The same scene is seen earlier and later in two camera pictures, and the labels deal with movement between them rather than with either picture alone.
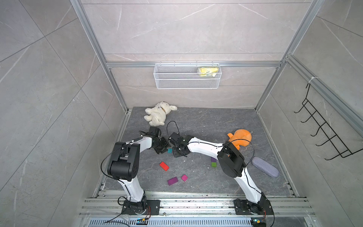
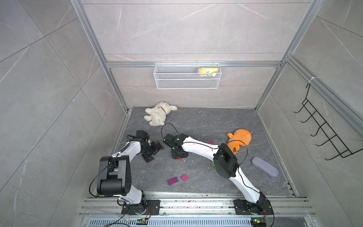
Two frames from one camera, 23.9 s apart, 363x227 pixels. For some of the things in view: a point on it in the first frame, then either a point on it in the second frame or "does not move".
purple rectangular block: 172,180 does not move
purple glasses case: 264,166 does not move
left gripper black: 166,145 to 155,150
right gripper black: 176,155 does not move
